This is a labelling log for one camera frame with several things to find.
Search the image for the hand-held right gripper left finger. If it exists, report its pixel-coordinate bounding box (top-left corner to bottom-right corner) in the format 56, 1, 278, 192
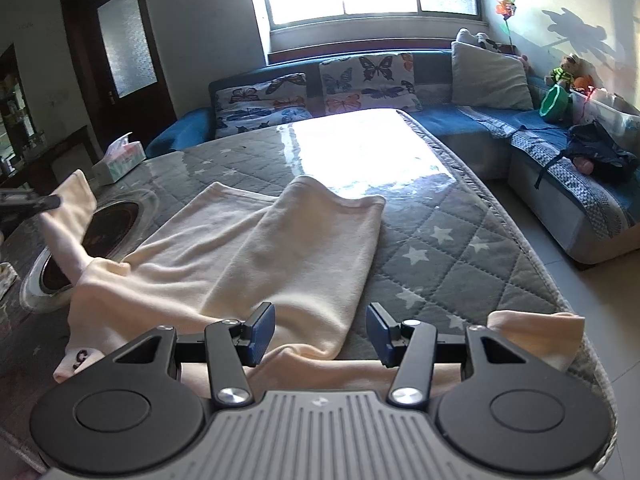
105, 302, 277, 408

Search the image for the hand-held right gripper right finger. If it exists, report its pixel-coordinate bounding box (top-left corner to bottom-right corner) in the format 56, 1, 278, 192
366, 303, 538, 407

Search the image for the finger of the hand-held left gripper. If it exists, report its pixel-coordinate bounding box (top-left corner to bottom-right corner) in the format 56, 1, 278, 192
0, 187, 62, 217

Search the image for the cream cloth towel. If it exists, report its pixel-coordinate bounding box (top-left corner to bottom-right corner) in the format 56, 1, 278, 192
42, 169, 586, 396

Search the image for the dark display cabinet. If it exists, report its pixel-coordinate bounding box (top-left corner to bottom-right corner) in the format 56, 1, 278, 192
0, 42, 41, 171

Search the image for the tissue box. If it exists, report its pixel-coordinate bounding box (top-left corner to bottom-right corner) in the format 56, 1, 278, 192
91, 132, 147, 185

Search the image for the grey star quilted table cover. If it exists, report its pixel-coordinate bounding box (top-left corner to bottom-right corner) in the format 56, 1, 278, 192
0, 109, 618, 480

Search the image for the dark wooden door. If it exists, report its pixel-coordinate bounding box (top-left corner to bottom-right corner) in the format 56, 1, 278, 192
61, 0, 177, 133

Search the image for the blue corner sofa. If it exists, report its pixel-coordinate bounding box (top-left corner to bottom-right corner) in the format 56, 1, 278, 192
145, 50, 640, 266

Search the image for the butterfly print pillow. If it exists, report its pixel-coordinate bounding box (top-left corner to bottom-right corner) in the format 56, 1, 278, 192
319, 52, 422, 115
212, 73, 315, 138

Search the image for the grey patterned sofa throw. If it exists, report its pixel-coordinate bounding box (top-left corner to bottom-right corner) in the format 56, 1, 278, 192
465, 105, 636, 238

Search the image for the grey square pillow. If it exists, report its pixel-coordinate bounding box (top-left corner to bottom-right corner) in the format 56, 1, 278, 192
451, 41, 535, 112

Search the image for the dark blue clothing pile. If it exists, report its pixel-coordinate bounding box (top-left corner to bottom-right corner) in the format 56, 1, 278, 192
535, 120, 638, 188

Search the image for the green bucket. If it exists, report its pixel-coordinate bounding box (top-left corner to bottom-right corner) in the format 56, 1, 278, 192
539, 84, 572, 123

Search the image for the small white cushion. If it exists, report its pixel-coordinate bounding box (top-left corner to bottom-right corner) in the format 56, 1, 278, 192
455, 28, 506, 53

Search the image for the clear plastic storage box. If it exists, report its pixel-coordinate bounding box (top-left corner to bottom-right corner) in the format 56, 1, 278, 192
570, 87, 640, 148

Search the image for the teddy bear plush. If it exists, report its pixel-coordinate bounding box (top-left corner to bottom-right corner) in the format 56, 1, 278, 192
545, 55, 583, 88

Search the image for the colourful pinwheel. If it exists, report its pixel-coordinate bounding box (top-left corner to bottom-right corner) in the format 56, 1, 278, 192
495, 0, 521, 53

